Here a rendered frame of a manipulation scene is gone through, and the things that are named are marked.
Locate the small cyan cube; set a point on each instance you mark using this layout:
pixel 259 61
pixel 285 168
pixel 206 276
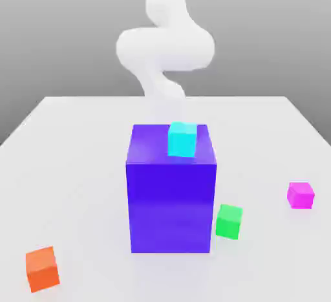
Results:
pixel 181 141

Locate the small green cube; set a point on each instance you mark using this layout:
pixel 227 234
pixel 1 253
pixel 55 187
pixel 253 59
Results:
pixel 228 223

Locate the small orange cube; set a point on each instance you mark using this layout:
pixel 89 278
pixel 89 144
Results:
pixel 42 269

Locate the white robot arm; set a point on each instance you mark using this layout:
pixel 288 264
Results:
pixel 165 48

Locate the large purple box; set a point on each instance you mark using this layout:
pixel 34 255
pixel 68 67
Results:
pixel 170 203

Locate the small magenta cube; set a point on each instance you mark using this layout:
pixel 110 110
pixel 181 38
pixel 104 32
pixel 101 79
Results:
pixel 300 196

